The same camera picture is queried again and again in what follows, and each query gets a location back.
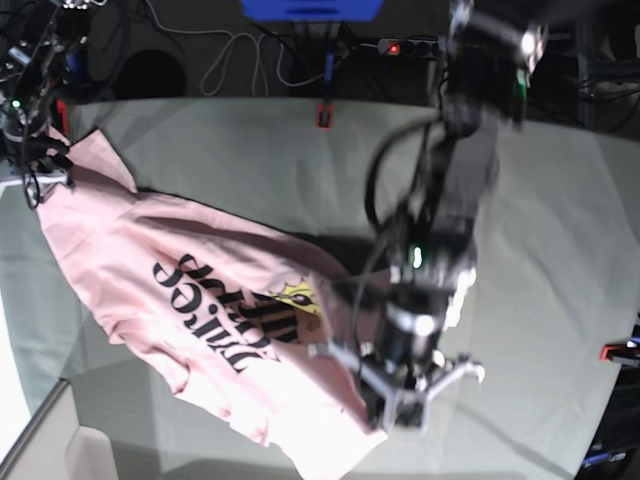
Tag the grey-green table cloth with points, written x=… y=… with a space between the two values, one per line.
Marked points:
x=558 y=278

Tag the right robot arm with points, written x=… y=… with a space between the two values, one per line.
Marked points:
x=35 y=72

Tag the red clamp at centre edge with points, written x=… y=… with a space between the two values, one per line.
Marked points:
x=324 y=115

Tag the red clamp at left edge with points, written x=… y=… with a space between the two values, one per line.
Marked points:
x=60 y=117

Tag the red clamp at right edge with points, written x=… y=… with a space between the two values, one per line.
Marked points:
x=626 y=355

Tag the black round stand base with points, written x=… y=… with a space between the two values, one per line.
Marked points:
x=150 y=74

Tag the black power strip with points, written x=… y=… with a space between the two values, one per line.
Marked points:
x=428 y=49

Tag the pink t-shirt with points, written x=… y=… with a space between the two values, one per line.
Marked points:
x=223 y=308

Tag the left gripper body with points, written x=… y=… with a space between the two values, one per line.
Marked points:
x=407 y=337

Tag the red clamp at edge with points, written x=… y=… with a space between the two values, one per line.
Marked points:
x=60 y=117
x=324 y=115
x=626 y=355

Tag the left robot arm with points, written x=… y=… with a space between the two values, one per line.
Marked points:
x=424 y=260

